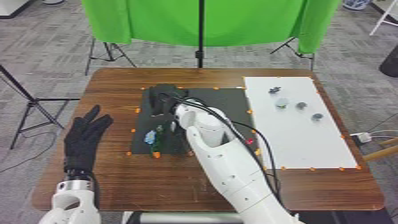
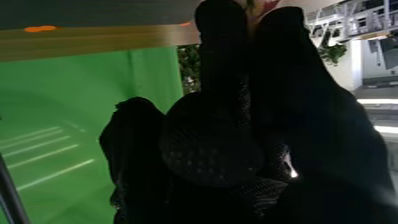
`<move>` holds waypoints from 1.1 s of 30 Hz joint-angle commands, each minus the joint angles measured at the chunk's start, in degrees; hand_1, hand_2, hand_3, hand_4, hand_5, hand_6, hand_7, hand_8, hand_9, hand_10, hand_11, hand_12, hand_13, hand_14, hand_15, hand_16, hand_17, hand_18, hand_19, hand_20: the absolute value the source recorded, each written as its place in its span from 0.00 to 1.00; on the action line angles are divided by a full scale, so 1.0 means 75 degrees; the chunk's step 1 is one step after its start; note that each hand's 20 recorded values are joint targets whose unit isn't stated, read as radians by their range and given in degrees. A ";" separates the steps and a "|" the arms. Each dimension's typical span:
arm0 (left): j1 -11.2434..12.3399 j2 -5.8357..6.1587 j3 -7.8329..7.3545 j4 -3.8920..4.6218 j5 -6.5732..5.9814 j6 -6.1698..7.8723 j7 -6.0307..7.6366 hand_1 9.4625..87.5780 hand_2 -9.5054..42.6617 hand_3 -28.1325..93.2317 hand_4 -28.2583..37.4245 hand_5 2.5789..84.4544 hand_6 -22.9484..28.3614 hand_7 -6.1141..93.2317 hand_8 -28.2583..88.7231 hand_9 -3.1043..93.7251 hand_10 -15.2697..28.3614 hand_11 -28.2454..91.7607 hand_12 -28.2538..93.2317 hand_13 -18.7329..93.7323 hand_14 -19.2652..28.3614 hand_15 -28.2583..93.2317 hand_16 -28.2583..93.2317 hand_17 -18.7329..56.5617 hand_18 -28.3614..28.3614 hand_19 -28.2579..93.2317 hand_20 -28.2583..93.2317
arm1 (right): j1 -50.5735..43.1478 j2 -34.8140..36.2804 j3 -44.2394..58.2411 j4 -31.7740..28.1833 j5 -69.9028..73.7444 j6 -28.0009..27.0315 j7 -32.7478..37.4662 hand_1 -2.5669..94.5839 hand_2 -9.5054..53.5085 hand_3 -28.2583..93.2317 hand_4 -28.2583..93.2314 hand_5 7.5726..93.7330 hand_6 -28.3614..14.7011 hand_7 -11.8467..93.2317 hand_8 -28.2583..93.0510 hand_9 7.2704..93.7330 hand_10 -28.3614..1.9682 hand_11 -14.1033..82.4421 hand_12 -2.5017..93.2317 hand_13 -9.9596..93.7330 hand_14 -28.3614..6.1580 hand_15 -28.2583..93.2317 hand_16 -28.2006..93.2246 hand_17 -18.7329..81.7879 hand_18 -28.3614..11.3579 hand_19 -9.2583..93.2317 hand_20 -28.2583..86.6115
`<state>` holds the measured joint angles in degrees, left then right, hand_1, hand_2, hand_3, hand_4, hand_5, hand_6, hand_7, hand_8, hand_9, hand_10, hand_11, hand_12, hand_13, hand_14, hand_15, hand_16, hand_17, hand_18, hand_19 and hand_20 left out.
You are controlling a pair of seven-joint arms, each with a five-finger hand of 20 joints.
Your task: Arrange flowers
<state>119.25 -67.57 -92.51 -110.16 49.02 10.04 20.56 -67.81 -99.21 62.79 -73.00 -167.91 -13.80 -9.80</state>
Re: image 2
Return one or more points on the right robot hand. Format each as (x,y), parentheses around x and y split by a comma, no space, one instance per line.
(225,150)

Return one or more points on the dark mat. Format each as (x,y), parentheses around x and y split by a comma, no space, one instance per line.
(90,11)

